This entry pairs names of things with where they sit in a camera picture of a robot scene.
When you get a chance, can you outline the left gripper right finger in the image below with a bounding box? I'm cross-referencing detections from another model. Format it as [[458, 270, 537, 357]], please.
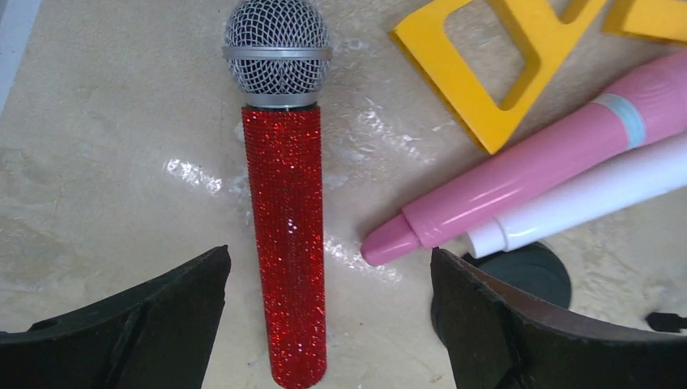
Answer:
[[430, 248, 686, 388]]

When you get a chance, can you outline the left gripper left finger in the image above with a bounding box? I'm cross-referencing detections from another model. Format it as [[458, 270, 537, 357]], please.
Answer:
[[1, 246, 231, 388]]

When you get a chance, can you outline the red glitter microphone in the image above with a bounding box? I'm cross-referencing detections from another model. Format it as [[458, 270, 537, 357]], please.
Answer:
[[223, 1, 332, 388]]

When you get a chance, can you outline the left round-base mic stand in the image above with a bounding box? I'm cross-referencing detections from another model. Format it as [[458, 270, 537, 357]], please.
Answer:
[[430, 242, 686, 346]]

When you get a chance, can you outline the yellow triangle stand near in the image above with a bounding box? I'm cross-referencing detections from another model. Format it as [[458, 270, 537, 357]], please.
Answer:
[[390, 0, 605, 154]]

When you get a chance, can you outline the yellow triangle stand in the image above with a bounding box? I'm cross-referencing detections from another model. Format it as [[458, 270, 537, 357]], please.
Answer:
[[602, 0, 686, 45], [390, 0, 605, 154]]

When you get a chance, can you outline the yellow triangle stand far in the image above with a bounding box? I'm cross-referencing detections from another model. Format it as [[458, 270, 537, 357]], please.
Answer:
[[602, 0, 686, 45]]

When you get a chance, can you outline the white microphone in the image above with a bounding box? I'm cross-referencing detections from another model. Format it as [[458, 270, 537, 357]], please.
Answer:
[[461, 134, 686, 259]]

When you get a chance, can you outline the pink microphone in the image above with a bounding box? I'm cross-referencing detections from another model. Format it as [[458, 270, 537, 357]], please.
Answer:
[[361, 52, 686, 266]]

